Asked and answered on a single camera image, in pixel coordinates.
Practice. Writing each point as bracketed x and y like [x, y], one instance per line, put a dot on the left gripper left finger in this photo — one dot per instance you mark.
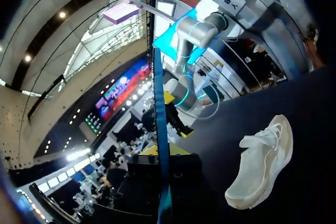
[143, 179]

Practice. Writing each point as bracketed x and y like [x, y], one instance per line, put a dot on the person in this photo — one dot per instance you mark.
[115, 179]

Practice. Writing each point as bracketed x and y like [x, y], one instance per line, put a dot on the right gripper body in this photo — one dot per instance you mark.
[172, 112]

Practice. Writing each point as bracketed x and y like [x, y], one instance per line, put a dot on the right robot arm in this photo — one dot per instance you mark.
[191, 30]

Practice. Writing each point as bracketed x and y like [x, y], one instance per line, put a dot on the white and beige shoe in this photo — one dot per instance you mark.
[260, 166]

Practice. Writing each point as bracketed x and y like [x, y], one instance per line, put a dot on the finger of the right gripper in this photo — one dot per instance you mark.
[185, 129]
[169, 97]

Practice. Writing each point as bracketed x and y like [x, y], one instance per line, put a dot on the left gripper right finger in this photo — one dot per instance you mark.
[183, 176]

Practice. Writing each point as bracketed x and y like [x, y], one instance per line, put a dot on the blue and black insole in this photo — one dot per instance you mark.
[160, 119]

